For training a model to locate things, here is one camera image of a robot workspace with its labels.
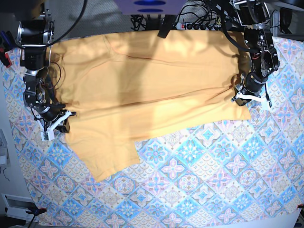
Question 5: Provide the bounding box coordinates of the orange black clamp lower left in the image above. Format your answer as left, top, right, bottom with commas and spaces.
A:
26, 207, 47, 216

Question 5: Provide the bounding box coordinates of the orange clamp lower right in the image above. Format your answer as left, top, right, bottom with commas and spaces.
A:
297, 204, 304, 209

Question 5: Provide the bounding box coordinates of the blue handled clamp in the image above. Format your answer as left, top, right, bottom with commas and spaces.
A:
0, 30, 17, 50

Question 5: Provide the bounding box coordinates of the white device at left edge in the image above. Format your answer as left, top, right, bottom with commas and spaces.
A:
0, 129, 10, 167

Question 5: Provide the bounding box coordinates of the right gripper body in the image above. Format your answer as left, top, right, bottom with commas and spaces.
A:
34, 103, 66, 123

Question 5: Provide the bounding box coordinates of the red black clamp upper left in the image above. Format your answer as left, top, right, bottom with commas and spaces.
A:
0, 48, 12, 68

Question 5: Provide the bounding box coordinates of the white power strip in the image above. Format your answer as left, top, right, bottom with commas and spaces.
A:
175, 22, 221, 31

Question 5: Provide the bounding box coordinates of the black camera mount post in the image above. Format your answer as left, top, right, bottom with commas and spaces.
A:
157, 15, 177, 38

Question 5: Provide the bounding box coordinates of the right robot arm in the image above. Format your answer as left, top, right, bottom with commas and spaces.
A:
16, 0, 76, 140

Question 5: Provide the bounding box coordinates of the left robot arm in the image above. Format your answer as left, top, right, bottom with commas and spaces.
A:
231, 0, 280, 110

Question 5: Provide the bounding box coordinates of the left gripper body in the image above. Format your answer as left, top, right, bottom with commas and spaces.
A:
237, 72, 267, 95

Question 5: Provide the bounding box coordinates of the patterned blue tablecloth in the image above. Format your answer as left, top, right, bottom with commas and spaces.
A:
0, 38, 304, 228

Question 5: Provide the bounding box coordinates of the yellow T-shirt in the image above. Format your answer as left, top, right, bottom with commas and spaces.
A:
51, 30, 250, 181

